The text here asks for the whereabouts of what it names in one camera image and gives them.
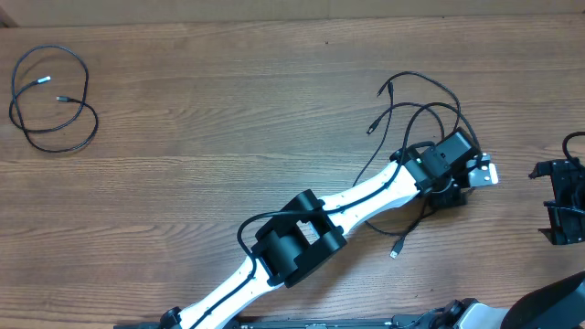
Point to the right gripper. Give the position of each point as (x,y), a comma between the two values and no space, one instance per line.
(571,227)

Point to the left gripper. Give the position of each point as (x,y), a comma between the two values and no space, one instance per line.
(452,194)

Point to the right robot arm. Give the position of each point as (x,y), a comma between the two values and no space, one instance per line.
(558,305)

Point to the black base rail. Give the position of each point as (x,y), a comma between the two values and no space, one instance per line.
(396,321)

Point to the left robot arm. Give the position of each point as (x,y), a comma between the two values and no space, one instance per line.
(295,241)

